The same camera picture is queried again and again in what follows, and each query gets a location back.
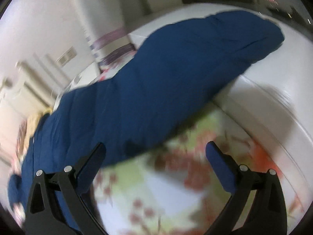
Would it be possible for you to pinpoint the navy blue padded jacket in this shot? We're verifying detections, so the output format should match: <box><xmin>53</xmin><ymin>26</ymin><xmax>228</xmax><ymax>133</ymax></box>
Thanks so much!
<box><xmin>8</xmin><ymin>11</ymin><xmax>284</xmax><ymax>230</ymax></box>

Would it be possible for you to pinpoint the floral bed sheet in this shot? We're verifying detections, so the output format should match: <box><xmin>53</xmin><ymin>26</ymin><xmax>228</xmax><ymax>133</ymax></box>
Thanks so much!
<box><xmin>9</xmin><ymin>68</ymin><xmax>309</xmax><ymax>235</ymax></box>

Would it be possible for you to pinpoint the striped sailboat curtain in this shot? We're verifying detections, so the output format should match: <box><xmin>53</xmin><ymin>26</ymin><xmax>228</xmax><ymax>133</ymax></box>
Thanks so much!
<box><xmin>84</xmin><ymin>27</ymin><xmax>135</xmax><ymax>71</ymax></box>

